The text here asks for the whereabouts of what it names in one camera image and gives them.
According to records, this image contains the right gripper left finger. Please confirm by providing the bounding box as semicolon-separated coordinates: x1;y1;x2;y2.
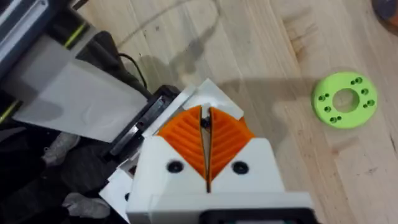
126;105;209;216

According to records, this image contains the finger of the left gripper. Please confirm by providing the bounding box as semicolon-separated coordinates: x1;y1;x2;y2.
182;78;245;121
98;163;138;222

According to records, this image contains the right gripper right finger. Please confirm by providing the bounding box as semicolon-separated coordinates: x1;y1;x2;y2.
208;106;286;194

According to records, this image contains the dark toy vegetable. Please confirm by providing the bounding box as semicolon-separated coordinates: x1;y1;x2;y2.
371;0;398;26

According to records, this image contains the green disc with holes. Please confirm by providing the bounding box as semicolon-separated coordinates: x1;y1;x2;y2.
312;71;379;130

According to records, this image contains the thin black cable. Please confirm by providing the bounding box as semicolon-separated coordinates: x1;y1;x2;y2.
118;52;149;90

